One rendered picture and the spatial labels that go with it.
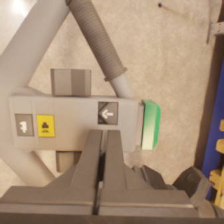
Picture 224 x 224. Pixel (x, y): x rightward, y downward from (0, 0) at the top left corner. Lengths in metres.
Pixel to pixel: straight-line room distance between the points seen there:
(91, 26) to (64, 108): 0.13
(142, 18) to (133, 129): 1.24
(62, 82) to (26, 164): 0.17
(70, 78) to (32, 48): 0.07
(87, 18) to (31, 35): 0.09
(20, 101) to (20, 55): 0.07
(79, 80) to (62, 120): 0.07
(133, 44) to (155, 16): 0.28
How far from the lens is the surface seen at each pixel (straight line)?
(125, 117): 0.26
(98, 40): 0.26
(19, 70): 0.30
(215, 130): 1.88
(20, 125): 0.30
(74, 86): 0.26
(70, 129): 0.27
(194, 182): 0.36
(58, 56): 1.20
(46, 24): 0.28
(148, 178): 0.36
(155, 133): 0.28
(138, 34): 1.41
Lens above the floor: 1.19
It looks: 63 degrees down
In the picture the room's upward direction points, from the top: 123 degrees clockwise
